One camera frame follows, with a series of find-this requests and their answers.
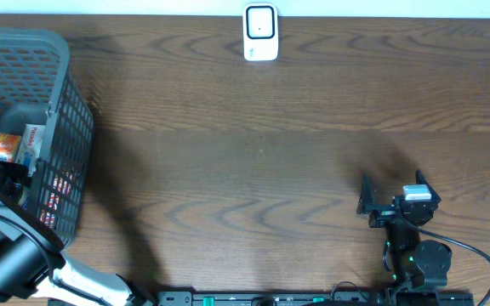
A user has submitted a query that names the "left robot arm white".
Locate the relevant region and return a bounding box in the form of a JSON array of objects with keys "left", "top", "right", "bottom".
[{"left": 0, "top": 164, "right": 158, "bottom": 305}]

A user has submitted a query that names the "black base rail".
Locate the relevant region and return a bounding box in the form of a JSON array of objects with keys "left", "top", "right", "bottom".
[{"left": 157, "top": 290, "right": 475, "bottom": 306}]

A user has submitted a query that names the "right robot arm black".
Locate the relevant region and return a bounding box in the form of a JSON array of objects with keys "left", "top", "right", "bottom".
[{"left": 356, "top": 171, "right": 452, "bottom": 291}]

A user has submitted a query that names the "grey plastic basket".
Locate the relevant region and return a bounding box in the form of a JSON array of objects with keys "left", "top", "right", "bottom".
[{"left": 0, "top": 28, "right": 94, "bottom": 246}]

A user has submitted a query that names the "white Panadol box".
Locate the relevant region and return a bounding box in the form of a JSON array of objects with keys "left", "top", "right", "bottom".
[{"left": 15, "top": 124, "right": 46, "bottom": 177}]

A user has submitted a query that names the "orange tissue pack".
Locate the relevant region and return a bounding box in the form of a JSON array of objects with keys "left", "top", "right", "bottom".
[{"left": 0, "top": 133, "right": 22, "bottom": 162}]

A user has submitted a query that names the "white barcode scanner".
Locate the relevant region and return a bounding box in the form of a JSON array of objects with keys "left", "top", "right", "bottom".
[{"left": 242, "top": 3, "right": 279, "bottom": 61}]

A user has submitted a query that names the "red snack wrapper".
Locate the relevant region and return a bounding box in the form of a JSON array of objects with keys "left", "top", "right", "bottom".
[{"left": 39, "top": 170, "right": 78, "bottom": 231}]

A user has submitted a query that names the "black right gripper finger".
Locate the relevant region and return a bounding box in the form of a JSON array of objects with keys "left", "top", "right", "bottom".
[
  {"left": 415, "top": 169, "right": 430, "bottom": 187},
  {"left": 356, "top": 174, "right": 395, "bottom": 214}
]

